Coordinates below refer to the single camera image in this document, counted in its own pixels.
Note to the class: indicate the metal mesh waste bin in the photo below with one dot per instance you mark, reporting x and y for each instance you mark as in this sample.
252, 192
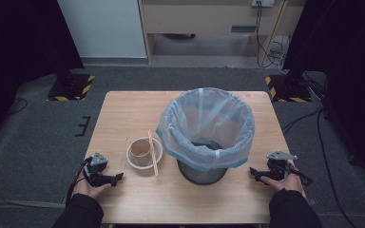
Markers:
202, 177

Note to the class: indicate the person's right hand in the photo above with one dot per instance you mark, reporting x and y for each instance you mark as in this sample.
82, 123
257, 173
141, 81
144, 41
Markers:
286, 184

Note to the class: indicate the grey power strip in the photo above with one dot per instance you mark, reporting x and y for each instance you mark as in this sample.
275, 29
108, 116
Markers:
263, 2

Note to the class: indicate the black stand base striped edge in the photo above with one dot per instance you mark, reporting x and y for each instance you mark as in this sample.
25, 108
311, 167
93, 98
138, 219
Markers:
71, 88
290, 90

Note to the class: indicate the brown paper cup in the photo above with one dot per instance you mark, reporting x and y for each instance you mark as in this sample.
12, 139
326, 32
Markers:
141, 148

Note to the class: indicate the wooden chopsticks pair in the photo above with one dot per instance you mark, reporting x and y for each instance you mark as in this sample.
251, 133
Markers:
153, 158

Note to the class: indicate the person's left hand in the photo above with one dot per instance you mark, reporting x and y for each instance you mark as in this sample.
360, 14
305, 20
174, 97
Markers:
87, 190

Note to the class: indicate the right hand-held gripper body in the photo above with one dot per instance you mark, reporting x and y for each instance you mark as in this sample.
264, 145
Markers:
278, 167

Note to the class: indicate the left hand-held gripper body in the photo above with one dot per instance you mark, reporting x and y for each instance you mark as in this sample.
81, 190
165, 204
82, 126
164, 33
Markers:
95, 167

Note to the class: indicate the black curtain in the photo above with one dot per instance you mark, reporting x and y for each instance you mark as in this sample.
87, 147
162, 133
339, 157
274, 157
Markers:
345, 47
19, 38

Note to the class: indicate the clear blue plastic bin bag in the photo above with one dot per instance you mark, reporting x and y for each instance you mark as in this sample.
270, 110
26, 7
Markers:
202, 120

